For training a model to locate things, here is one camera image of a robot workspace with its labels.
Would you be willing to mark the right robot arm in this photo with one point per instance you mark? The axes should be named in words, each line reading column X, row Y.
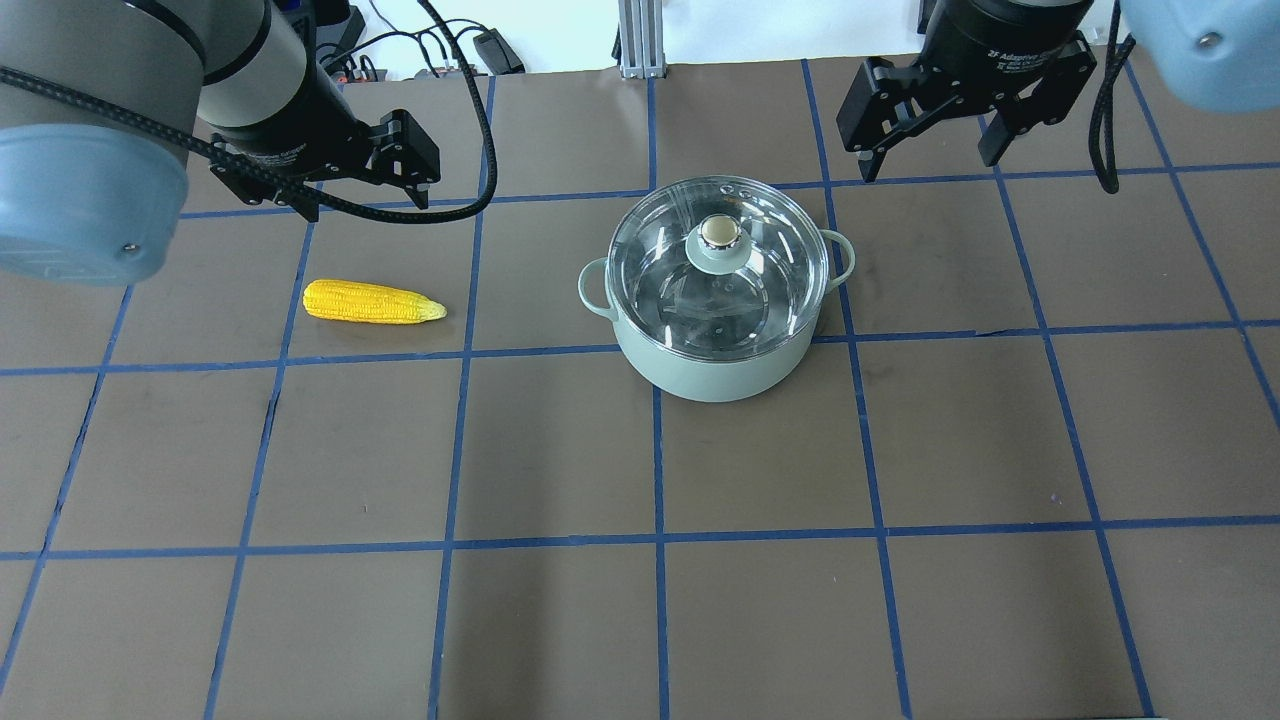
column 1212, row 55

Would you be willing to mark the mint green pot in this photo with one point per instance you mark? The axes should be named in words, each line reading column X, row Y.
column 702, row 381

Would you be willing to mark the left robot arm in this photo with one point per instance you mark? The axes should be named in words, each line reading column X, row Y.
column 99, row 98

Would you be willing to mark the black power adapter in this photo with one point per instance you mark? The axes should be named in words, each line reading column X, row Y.
column 497, row 55

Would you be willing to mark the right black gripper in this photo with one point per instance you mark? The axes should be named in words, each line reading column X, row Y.
column 1003, row 40

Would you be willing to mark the glass pot lid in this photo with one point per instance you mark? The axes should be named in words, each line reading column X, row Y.
column 718, row 268

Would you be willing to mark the yellow corn cob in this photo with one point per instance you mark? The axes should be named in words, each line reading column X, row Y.
column 365, row 303

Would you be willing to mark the aluminium frame post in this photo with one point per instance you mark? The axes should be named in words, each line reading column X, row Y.
column 640, row 40

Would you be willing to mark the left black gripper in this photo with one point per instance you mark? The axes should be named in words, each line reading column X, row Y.
column 305, row 122

